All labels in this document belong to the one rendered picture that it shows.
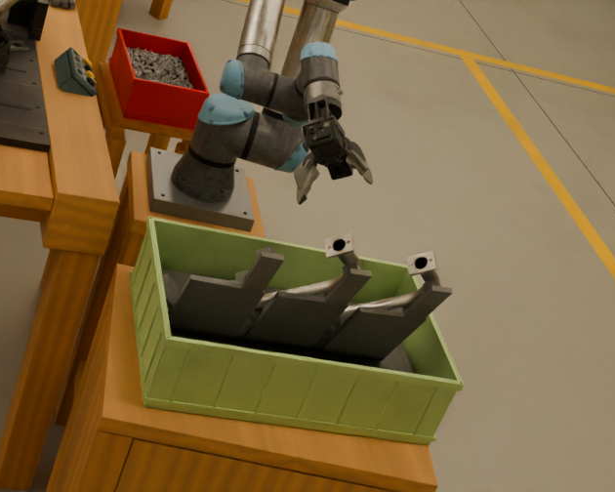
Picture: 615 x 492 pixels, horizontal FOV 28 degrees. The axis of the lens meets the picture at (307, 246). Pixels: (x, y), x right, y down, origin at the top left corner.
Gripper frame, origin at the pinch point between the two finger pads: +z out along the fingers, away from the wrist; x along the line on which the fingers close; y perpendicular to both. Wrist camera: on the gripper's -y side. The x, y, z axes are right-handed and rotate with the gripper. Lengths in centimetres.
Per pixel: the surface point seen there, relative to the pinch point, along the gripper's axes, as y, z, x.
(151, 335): 1.7, 20.6, -39.5
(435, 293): -15.0, 17.8, 13.3
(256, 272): 6.6, 16.1, -15.1
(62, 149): -6, -38, -66
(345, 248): 2.0, 13.1, 1.2
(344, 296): -9.1, 16.7, -3.4
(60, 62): -18, -76, -75
